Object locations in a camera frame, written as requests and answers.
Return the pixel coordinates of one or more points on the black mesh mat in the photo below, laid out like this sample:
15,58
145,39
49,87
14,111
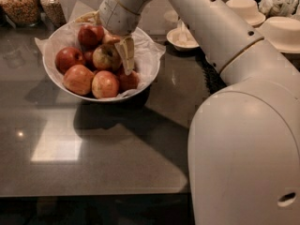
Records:
212,79

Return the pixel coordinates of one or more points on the right glass cereal jar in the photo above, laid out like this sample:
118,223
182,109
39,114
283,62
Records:
54,12

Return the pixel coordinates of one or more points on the dark red top apple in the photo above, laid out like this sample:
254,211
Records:
90,35

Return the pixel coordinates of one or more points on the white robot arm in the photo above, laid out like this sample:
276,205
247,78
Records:
244,141

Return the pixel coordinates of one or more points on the red-yellow front centre apple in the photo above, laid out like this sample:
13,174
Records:
105,85

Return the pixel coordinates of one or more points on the red-yellow front left apple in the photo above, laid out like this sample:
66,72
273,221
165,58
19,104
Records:
78,79

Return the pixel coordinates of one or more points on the dark red left apple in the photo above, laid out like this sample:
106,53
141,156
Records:
67,58

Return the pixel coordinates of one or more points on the right stack paper bowls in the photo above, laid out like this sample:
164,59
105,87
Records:
283,33

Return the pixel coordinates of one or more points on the small hidden red apple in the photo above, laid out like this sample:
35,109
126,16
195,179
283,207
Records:
88,56

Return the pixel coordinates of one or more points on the yellow-green centre apple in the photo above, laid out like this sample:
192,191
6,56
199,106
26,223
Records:
106,57

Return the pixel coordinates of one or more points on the small white bowl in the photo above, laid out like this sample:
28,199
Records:
173,38

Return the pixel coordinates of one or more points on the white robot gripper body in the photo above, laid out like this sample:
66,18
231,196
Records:
118,16

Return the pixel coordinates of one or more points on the left glass cereal jar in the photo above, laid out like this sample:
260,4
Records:
21,12

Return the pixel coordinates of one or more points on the large white bowl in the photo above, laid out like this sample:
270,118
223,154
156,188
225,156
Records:
86,61

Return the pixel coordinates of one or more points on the pale red back apple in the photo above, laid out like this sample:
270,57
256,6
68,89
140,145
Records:
110,39

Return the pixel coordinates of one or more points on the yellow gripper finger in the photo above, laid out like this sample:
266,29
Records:
90,17
125,47

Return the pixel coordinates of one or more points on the left stack paper bowls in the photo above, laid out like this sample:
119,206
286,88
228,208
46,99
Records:
247,10

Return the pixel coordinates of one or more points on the red-yellow apple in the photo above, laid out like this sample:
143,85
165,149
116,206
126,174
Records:
78,79
105,85

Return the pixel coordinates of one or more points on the white paper bowl liner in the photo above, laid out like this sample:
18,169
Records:
147,54

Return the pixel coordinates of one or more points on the stack paper bowls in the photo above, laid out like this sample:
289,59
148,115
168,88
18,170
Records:
247,10
283,33

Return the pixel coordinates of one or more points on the white wrapped packets pile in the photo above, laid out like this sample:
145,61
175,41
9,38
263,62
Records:
281,8

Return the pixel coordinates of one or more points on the dark red apple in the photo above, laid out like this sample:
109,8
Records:
67,58
90,35

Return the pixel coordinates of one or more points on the red front right apple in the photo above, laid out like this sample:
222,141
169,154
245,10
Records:
127,82

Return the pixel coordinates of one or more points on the glass cereal jar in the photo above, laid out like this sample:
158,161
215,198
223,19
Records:
54,12
21,12

